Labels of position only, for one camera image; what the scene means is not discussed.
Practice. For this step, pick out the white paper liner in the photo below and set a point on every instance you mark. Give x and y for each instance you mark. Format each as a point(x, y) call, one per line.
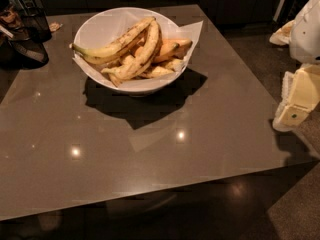
point(193, 30)

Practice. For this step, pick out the small crumpled wrapper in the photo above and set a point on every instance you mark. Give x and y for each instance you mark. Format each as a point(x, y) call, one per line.
point(54, 26)

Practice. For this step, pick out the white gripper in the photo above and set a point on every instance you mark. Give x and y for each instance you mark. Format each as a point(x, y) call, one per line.
point(306, 34)

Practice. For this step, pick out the black mesh basket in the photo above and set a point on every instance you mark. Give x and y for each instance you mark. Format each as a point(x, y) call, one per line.
point(34, 17)

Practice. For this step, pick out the pale fruit piece right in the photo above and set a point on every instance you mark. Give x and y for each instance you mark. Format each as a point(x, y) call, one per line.
point(173, 64)

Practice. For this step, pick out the pale fruit piece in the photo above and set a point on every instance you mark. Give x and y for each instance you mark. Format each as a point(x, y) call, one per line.
point(154, 72)
point(173, 64)

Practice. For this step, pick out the white bowl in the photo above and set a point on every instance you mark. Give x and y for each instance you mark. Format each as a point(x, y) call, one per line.
point(132, 51)

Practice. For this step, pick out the long spotted banana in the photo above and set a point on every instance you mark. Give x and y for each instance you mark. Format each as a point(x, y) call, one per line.
point(118, 44)

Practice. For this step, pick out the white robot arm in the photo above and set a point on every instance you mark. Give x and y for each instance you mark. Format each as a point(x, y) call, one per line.
point(304, 42)

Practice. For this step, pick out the pale fruit piece bottom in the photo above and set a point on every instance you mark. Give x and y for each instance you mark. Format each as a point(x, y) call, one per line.
point(154, 72)

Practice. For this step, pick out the dark appliance with strap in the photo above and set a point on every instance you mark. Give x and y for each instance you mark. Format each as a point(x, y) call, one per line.
point(23, 39)

